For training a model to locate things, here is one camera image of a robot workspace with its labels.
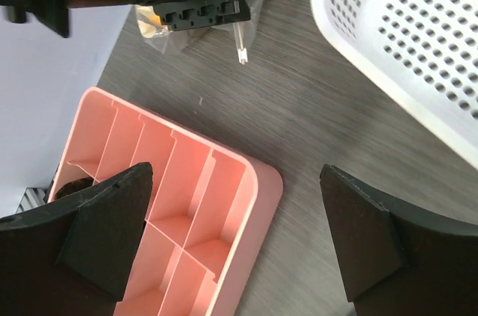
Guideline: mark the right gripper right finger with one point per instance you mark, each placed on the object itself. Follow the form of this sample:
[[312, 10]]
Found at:
[[396, 258]]

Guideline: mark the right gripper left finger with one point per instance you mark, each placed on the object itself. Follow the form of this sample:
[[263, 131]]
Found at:
[[73, 256]]

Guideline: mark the clear polka dot zip bag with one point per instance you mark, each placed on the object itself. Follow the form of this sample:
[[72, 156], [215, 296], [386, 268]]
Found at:
[[169, 42]]

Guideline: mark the brown patterned rolled sock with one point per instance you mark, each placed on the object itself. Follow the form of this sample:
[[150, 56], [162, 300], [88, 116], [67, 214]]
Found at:
[[73, 187]]

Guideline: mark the pink divided organizer tray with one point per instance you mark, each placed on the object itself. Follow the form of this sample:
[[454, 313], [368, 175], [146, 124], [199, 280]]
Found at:
[[208, 214]]

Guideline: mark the white perforated plastic basket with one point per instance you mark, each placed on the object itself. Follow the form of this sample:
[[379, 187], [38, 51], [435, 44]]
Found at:
[[421, 53]]

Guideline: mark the aluminium front rail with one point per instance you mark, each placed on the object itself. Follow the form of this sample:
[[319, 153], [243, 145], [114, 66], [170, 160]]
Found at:
[[32, 198]]

